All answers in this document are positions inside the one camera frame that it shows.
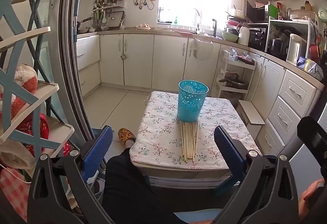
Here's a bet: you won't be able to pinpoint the chrome faucet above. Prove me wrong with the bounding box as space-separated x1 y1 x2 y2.
193 8 201 35

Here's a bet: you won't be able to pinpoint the blue mop handle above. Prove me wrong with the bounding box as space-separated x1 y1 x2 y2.
74 0 82 41

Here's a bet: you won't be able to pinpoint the white step stool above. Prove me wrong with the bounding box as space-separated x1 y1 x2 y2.
237 100 265 136

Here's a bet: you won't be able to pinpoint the cream base cabinets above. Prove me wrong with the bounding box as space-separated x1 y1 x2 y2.
77 32 223 91

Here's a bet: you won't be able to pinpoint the person's right hand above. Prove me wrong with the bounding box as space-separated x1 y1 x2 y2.
298 179 325 217

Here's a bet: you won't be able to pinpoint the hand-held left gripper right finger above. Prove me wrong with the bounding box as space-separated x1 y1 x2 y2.
214 125 307 224

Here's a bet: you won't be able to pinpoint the red patterned fabric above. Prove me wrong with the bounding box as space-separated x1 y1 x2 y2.
19 113 72 158

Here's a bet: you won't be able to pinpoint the white thermos jug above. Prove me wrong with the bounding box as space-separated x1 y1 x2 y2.
236 23 250 46

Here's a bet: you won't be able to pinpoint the person's leg in black trousers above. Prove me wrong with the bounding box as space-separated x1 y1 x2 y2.
102 149 217 224

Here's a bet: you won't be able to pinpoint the blue and cream shelf rack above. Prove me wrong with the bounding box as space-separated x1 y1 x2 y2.
0 0 75 163

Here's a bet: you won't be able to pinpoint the steel kettle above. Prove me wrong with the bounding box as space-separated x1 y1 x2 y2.
269 38 287 57

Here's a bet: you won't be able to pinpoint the wall utensil rack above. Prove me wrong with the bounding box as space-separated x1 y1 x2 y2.
92 0 125 31

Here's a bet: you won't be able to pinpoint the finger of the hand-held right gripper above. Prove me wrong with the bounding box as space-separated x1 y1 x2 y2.
297 116 327 166

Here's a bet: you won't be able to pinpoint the bundle of wooden chopsticks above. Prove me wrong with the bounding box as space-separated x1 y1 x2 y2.
180 121 199 163

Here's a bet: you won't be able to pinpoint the grey metal door frame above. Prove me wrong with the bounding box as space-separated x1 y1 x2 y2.
57 0 103 139

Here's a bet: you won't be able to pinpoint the red pot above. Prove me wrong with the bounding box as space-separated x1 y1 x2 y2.
309 44 321 64

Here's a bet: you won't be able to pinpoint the pink checkered cloth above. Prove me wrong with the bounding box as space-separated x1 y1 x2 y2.
0 168 31 222

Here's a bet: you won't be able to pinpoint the white electric water boiler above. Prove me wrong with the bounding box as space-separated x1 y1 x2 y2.
286 34 309 66

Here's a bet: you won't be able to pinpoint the orange patterned slipper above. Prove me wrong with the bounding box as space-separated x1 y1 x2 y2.
118 128 136 148

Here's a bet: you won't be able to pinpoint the green bowl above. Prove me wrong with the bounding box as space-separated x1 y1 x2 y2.
221 31 239 44

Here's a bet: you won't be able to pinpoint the white drawer cabinet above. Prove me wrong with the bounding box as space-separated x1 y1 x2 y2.
255 68 320 156

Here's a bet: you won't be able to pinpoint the black pan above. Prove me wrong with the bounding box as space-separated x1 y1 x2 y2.
77 17 94 33

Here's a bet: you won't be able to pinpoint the floral tablecloth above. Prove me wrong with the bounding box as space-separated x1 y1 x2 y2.
129 91 262 171

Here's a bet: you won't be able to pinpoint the grey lidded pan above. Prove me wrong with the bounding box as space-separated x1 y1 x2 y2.
218 72 249 90

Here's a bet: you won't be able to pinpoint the white countertop shelf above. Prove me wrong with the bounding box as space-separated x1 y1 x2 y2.
264 18 319 61

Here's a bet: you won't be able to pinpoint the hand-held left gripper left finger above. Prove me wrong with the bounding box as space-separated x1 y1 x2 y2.
27 125 114 224

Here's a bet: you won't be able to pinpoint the white and red plush toy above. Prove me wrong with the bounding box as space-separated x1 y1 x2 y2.
0 64 38 122

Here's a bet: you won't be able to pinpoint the microwave oven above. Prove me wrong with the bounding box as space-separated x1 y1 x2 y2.
245 1 270 23

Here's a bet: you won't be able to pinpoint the white trolley cart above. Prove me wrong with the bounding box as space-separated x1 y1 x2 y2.
217 48 256 102

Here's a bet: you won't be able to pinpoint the blue snack packet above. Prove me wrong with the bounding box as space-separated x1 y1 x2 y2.
298 57 324 80

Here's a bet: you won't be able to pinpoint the blue perforated plastic basket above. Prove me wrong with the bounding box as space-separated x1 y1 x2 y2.
177 80 209 122

